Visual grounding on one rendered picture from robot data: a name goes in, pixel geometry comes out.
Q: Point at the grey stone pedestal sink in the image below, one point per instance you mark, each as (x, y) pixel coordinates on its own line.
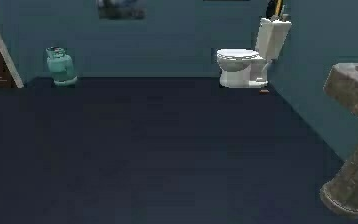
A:
(350, 133)

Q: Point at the teal bin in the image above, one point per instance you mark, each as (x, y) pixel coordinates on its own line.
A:
(60, 66)

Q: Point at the white toilet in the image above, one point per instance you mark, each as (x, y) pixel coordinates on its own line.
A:
(243, 63)

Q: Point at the small brown floor object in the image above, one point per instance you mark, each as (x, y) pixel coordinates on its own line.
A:
(264, 91)

